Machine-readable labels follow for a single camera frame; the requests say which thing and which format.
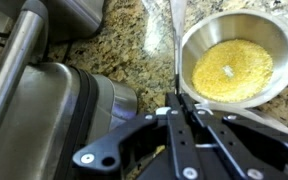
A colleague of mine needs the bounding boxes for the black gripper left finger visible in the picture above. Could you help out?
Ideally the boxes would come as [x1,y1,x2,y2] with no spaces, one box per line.
[71,92,204,180]

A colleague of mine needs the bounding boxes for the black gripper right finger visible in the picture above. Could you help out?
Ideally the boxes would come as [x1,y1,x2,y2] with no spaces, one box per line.
[179,92,288,180]

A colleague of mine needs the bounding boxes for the steel bowl with yellow grains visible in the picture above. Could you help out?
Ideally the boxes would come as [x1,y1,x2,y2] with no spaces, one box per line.
[179,9,288,109]

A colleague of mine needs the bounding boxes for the stainless steel panini grill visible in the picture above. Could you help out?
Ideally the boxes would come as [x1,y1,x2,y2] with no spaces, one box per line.
[0,0,139,180]

